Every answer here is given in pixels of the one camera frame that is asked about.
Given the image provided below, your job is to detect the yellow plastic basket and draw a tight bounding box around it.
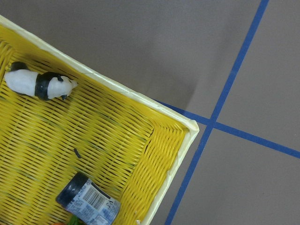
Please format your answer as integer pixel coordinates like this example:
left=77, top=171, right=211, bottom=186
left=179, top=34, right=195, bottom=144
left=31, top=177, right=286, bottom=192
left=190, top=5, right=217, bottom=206
left=0, top=17, right=199, bottom=225

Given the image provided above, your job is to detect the panda figurine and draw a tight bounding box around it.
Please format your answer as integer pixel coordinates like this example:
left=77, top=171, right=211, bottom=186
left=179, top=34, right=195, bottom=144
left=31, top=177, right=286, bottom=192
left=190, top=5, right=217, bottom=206
left=4, top=61, right=78, bottom=101

